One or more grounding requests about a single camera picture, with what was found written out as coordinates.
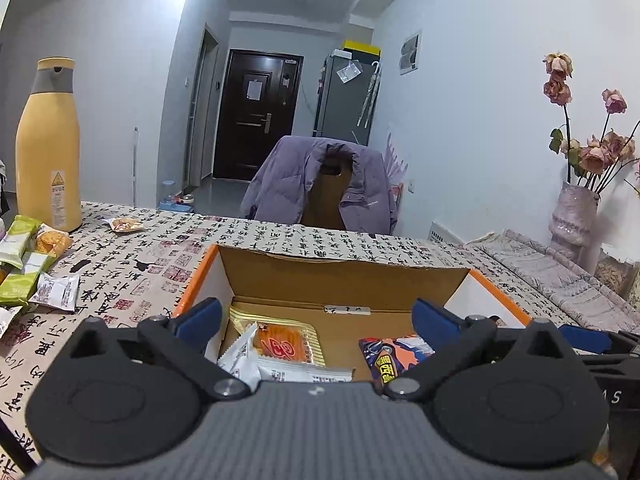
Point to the yellow box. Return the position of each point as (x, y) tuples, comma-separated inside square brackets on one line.
[(362, 47)]

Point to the blue floor tray with bowls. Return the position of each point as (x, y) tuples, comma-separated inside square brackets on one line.
[(176, 196)]

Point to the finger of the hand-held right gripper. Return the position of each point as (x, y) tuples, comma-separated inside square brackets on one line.
[(585, 337)]

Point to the green-white snack packet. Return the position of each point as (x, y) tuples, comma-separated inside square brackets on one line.
[(22, 280), (17, 240)]

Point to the folded umbrella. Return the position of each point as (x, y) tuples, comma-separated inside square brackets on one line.
[(369, 95)]

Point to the grey interior door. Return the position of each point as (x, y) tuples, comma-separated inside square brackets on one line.
[(197, 110)]

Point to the purple puffer jacket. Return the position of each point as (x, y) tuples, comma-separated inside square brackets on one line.
[(280, 180)]

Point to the dried pink roses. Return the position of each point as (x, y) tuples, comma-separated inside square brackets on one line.
[(595, 155)]

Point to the round cracker snack packet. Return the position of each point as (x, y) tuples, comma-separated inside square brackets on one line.
[(50, 240)]

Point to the yellow thermos bottle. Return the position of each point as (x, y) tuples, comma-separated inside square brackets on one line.
[(47, 160)]

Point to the white door notice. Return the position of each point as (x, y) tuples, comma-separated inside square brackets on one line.
[(253, 90)]

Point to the brown chair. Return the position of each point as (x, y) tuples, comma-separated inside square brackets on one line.
[(325, 200)]

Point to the small clear cracker packet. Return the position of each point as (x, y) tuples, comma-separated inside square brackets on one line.
[(122, 225)]

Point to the white text-printed snack packet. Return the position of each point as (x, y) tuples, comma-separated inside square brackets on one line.
[(305, 372)]

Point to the wall poster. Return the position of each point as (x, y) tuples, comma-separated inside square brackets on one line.
[(411, 52)]

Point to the clear snack jar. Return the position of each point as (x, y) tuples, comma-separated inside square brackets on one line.
[(617, 272)]

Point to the grey refrigerator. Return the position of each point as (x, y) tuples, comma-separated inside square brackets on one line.
[(340, 105)]

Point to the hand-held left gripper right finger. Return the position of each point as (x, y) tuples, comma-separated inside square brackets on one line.
[(435, 322)]

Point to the pale leaf wall decoration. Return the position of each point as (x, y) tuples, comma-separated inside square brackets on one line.
[(396, 160)]

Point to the white red-print snack packet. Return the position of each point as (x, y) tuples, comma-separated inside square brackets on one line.
[(6, 317)]

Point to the clear plastic bag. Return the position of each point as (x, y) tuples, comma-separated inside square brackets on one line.
[(349, 71)]

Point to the dark entrance door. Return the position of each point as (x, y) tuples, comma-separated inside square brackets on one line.
[(250, 140)]

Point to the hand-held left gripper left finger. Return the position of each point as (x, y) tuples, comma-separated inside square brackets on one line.
[(200, 320)]

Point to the orange-red snack packet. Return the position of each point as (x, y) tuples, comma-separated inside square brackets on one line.
[(390, 355)]

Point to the red cardboard box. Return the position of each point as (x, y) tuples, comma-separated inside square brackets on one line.
[(350, 285)]

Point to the silver snack packet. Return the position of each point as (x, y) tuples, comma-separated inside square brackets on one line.
[(237, 355)]

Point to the gold-orange snack packet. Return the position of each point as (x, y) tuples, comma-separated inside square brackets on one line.
[(285, 345)]

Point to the pink vase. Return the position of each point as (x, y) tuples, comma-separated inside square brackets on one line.
[(572, 220)]

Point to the pink quilted blanket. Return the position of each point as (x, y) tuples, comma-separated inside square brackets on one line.
[(540, 270)]

